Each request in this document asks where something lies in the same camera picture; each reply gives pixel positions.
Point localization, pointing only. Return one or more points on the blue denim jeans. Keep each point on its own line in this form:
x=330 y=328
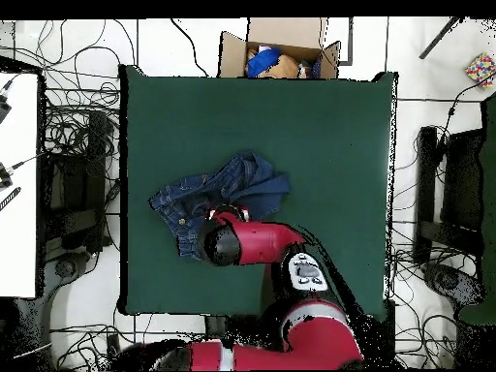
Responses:
x=240 y=182

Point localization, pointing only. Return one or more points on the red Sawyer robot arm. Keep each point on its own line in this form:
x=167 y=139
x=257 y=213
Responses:
x=263 y=240

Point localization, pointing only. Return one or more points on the tan fabric item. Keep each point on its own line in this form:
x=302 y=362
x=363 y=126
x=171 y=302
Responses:
x=286 y=68

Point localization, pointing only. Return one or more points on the dark green table cloth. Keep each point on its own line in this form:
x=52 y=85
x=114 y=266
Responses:
x=232 y=116

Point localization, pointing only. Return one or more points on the bright blue cloth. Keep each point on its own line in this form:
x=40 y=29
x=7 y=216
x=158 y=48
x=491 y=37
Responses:
x=263 y=62

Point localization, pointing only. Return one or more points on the black power strip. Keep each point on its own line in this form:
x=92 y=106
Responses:
x=113 y=345

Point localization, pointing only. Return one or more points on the open cardboard box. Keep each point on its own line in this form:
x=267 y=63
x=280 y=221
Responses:
x=283 y=33

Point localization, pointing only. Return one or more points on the white table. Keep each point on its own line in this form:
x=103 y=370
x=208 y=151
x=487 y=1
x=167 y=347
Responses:
x=19 y=232

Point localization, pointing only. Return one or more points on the green covered side table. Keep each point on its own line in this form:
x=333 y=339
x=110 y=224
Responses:
x=490 y=193

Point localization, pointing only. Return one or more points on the black metal rod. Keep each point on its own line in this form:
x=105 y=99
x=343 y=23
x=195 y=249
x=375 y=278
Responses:
x=440 y=37

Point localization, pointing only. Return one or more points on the colourful dotted cloth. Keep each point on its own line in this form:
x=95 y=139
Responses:
x=480 y=69

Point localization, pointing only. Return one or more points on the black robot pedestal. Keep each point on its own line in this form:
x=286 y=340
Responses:
x=215 y=325

